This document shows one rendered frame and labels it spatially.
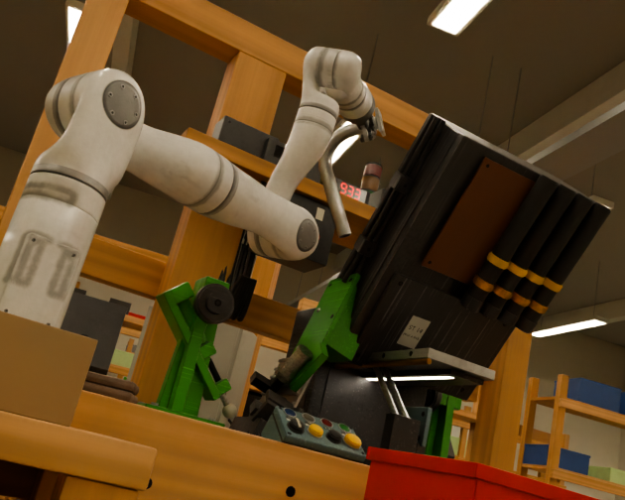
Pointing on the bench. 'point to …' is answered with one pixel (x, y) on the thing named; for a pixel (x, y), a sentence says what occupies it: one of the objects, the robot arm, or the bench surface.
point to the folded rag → (111, 387)
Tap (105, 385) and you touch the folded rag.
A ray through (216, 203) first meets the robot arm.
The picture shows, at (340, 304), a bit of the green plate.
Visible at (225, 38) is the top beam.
